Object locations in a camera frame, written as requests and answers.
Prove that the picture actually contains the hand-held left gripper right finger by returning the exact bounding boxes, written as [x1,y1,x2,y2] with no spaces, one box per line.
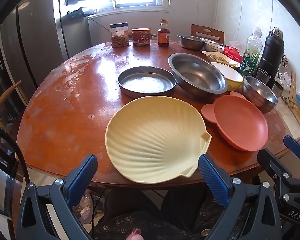
[197,154,282,240]

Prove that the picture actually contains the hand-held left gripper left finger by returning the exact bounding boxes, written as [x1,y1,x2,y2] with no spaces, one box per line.
[16,154,98,240]

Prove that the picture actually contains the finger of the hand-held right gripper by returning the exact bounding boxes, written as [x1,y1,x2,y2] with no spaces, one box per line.
[283,135,300,165]
[257,148,299,193]

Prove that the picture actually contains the orange plate with ears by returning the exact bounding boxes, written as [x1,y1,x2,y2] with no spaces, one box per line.
[201,92,269,152]

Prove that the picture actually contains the small steel bowl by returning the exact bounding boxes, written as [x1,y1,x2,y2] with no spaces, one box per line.
[242,76,279,114]

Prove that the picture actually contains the yellow shell-shaped plate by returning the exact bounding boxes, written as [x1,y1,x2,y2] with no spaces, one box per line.
[105,95,212,184]

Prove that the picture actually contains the yellow bowl white inside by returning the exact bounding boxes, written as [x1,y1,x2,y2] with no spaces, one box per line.
[210,62,244,92]

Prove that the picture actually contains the large steel bowl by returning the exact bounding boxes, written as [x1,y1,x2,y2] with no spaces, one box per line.
[168,53,228,102]

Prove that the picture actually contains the round steel pan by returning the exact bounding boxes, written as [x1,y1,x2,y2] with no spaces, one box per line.
[117,66,177,98]

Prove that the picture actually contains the person's left hand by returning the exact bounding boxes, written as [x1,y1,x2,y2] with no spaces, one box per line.
[127,228,142,238]

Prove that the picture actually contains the wooden chopsticks pack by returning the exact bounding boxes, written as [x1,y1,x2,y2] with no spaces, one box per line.
[287,71,299,108]

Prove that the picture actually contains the small steel cup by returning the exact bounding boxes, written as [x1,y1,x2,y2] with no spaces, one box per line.
[271,80,285,98]

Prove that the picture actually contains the clear plastic bag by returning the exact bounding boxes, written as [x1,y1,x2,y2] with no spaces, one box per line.
[277,71,293,88]

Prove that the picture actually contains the person's floral pants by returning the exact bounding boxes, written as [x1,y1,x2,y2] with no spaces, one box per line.
[92,187,283,240]

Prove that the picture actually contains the clear plastic cup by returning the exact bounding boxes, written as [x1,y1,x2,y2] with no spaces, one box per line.
[255,67,272,85]

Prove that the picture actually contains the black thermos flask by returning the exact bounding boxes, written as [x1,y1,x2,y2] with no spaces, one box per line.
[257,27,285,78]

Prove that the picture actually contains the green label plastic bottle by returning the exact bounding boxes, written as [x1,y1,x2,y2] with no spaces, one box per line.
[241,27,263,78]

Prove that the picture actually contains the yellow wooden chair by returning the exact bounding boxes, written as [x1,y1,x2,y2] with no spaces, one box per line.
[0,80,24,133]

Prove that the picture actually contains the white dish with food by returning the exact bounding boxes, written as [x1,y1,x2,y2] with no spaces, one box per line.
[201,50,240,68]

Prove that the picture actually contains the white printed bowl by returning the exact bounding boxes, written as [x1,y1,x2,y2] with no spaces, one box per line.
[204,41,225,53]

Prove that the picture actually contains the medium steel bowl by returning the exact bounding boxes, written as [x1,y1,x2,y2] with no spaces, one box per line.
[177,34,207,51]

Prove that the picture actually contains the brown wooden chair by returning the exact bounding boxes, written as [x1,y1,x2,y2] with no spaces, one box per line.
[190,24,225,44]

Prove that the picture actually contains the clear jar black lid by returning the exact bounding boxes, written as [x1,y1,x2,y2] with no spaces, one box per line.
[110,22,130,48]

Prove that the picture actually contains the brown sauce bottle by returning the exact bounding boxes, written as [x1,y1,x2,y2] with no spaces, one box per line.
[157,19,170,47]

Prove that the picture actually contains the red-lidded jar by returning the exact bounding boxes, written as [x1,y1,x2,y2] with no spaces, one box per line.
[131,28,151,47]

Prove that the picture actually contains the grey refrigerator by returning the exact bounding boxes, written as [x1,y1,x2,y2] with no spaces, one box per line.
[0,0,93,98]

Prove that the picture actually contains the black cable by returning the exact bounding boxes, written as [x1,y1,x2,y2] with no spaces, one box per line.
[0,119,30,185]

